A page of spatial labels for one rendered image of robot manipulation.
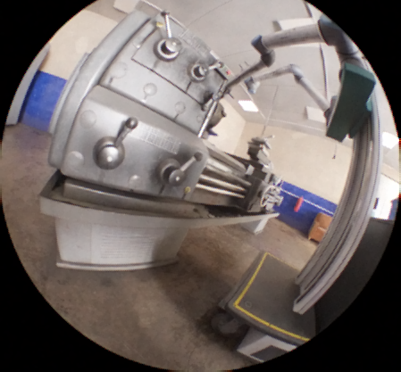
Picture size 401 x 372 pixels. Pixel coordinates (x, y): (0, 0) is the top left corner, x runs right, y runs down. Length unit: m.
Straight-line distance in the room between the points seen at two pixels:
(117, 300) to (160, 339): 0.27
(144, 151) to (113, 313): 0.72
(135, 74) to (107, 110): 0.22
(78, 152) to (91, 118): 0.10
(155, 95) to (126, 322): 0.98
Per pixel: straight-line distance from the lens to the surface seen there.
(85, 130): 0.42
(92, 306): 0.78
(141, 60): 0.60
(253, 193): 1.18
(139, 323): 0.77
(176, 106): 0.62
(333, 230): 0.90
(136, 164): 0.45
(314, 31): 0.88
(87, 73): 0.59
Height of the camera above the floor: 0.73
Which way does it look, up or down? 4 degrees down
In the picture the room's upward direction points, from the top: 24 degrees clockwise
